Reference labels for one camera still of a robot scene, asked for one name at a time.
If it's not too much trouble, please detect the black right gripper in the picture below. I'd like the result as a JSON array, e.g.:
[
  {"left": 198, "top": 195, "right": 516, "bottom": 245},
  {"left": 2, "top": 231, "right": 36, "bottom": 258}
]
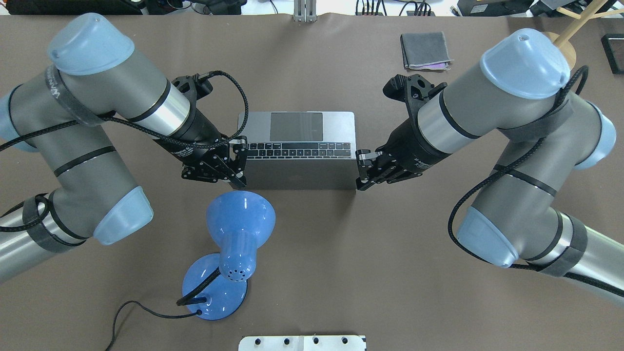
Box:
[{"left": 356, "top": 146, "right": 424, "bottom": 191}]

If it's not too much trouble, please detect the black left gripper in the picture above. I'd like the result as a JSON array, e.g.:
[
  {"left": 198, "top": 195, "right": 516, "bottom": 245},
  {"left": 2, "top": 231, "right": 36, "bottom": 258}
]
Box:
[{"left": 181, "top": 138, "right": 248, "bottom": 189}]

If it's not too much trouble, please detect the grey laptop computer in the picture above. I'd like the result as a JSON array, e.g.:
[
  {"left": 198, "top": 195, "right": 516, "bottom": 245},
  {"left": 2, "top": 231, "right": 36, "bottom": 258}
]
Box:
[{"left": 239, "top": 111, "right": 359, "bottom": 190}]

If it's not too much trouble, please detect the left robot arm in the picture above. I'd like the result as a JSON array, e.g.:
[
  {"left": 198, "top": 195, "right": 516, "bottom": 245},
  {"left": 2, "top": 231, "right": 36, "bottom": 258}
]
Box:
[{"left": 1, "top": 13, "right": 247, "bottom": 282}]

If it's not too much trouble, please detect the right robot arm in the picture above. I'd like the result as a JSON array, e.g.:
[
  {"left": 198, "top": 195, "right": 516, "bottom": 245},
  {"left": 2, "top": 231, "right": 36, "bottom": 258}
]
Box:
[{"left": 356, "top": 28, "right": 623, "bottom": 304}]

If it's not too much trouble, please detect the blue desk lamp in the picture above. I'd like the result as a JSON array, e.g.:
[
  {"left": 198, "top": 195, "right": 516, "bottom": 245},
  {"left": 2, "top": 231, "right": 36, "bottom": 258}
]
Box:
[{"left": 177, "top": 191, "right": 275, "bottom": 320}]

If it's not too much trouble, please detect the folded grey cloth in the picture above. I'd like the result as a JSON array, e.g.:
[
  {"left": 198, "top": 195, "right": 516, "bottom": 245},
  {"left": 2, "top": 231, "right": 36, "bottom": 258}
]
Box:
[{"left": 400, "top": 31, "right": 452, "bottom": 71}]

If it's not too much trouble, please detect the white mounting plate with holes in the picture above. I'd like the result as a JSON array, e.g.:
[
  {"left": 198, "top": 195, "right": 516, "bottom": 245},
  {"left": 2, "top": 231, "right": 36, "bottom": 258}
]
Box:
[{"left": 238, "top": 335, "right": 368, "bottom": 351}]

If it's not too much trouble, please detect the wooden stand with round base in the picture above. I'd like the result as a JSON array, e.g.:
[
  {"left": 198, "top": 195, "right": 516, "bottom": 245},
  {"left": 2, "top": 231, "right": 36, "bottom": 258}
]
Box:
[{"left": 543, "top": 0, "right": 624, "bottom": 69}]

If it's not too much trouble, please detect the black tray at right edge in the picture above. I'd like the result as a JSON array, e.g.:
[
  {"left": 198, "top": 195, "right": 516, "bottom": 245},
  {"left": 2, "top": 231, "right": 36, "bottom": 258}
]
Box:
[{"left": 601, "top": 34, "right": 624, "bottom": 74}]

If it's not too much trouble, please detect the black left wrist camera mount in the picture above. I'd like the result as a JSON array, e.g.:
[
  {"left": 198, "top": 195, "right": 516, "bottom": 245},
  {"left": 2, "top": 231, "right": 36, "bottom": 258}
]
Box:
[{"left": 171, "top": 73, "right": 213, "bottom": 102}]

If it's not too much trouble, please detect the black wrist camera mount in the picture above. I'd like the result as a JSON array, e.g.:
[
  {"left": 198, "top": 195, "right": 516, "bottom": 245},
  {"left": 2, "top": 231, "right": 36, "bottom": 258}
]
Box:
[
  {"left": 171, "top": 73, "right": 213, "bottom": 102},
  {"left": 382, "top": 74, "right": 448, "bottom": 103}
]

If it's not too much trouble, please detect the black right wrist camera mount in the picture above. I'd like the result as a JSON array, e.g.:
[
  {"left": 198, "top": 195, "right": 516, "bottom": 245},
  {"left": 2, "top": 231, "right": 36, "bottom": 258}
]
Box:
[{"left": 382, "top": 74, "right": 448, "bottom": 103}]

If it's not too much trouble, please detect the black lamp power cord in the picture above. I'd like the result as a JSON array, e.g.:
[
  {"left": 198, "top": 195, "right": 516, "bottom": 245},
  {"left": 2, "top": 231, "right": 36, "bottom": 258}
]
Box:
[{"left": 105, "top": 300, "right": 203, "bottom": 351}]

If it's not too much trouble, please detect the aluminium profile post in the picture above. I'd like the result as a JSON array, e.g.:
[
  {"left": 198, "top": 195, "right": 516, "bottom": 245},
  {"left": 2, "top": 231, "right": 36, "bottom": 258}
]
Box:
[{"left": 293, "top": 0, "right": 317, "bottom": 23}]

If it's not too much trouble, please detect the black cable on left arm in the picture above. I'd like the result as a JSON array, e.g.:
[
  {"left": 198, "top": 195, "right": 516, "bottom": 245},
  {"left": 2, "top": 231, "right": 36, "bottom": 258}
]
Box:
[{"left": 0, "top": 71, "right": 250, "bottom": 233}]

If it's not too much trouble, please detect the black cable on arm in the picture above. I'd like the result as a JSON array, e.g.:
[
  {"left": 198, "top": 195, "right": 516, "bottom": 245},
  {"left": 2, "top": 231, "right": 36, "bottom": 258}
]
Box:
[
  {"left": 0, "top": 71, "right": 250, "bottom": 233},
  {"left": 448, "top": 65, "right": 624, "bottom": 298}
]

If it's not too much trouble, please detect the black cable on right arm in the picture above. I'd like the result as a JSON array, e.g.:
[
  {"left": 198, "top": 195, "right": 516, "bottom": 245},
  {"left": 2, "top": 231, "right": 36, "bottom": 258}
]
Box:
[{"left": 448, "top": 65, "right": 624, "bottom": 298}]

